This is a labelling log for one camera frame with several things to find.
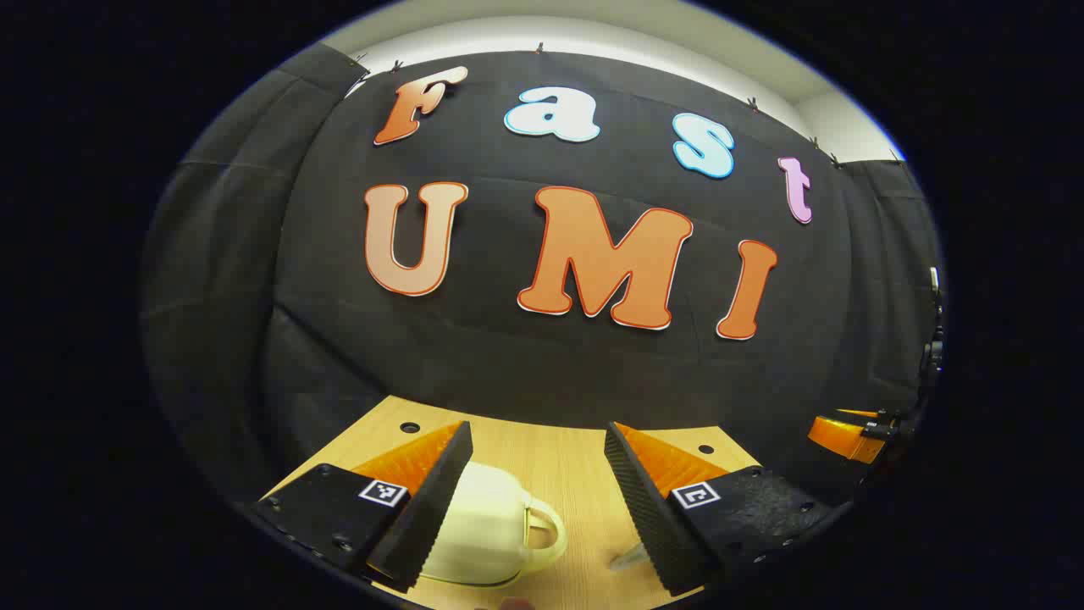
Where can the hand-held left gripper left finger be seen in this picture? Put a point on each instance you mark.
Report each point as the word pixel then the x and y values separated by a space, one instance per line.
pixel 432 500

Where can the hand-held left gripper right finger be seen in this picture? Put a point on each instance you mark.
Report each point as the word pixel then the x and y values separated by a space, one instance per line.
pixel 639 500

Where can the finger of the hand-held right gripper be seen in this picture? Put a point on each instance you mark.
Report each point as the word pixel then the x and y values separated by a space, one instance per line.
pixel 838 436

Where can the silver green skincare sachet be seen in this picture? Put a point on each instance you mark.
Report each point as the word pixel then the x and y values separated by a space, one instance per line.
pixel 631 557

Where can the pale yellow suitcase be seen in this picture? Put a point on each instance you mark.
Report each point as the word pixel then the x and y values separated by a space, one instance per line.
pixel 487 525

